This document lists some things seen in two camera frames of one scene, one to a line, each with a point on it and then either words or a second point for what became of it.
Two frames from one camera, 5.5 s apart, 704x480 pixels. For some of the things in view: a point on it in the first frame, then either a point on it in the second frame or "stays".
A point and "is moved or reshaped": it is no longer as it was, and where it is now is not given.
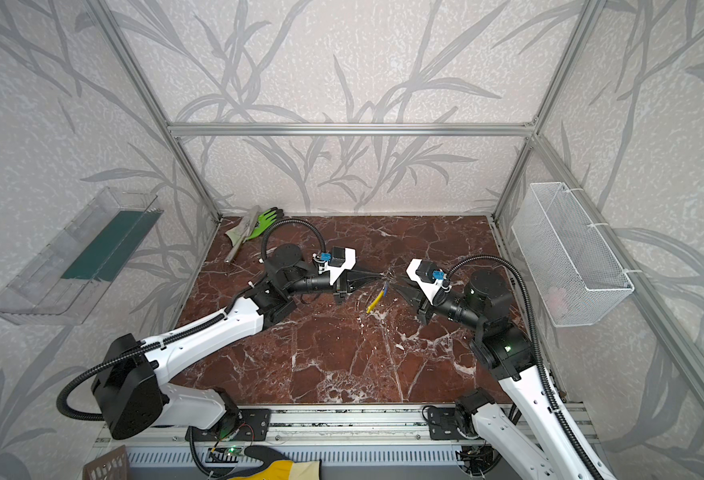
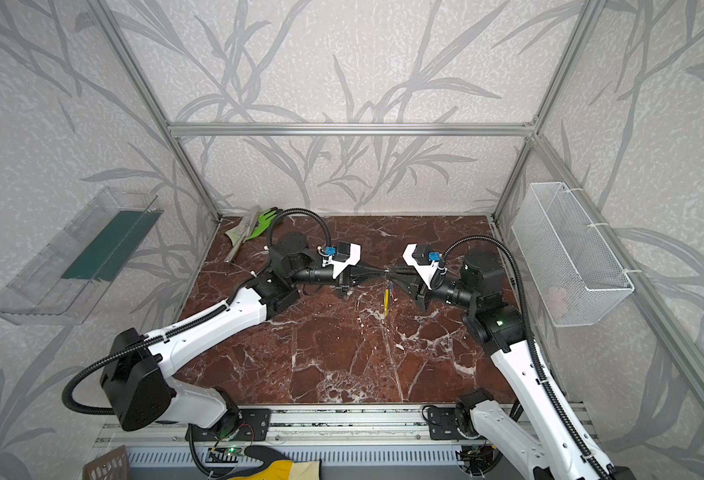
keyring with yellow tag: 376,300 is moved or reshaped
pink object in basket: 557,301 stays
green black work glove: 265,219 stays
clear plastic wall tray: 64,280 stays
